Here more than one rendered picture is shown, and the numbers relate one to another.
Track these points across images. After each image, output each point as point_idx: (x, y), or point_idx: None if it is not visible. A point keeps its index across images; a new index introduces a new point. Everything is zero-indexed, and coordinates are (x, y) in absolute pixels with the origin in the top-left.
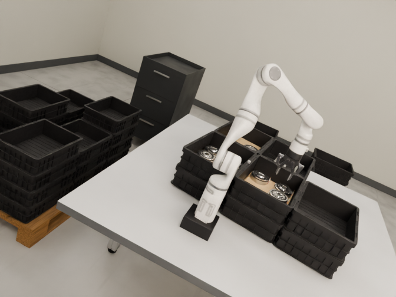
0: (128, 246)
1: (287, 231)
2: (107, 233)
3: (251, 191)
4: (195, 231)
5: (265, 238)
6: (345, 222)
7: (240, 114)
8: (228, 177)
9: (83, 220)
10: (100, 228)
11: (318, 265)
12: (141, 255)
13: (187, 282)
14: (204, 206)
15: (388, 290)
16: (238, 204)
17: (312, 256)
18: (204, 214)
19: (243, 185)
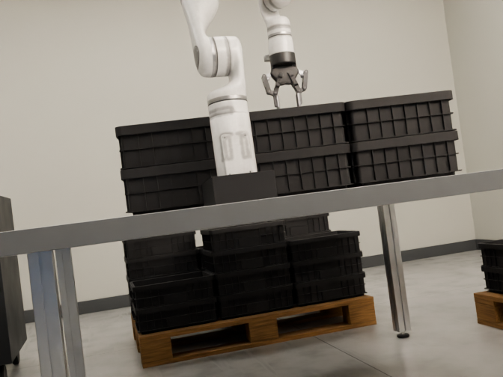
0: (168, 227)
1: (363, 143)
2: (108, 231)
3: (272, 123)
4: (247, 192)
5: (340, 184)
6: None
7: None
8: (239, 67)
9: (38, 242)
10: (87, 233)
11: (433, 164)
12: (204, 229)
13: None
14: (231, 144)
15: None
16: (267, 158)
17: (416, 156)
18: (242, 158)
19: (254, 119)
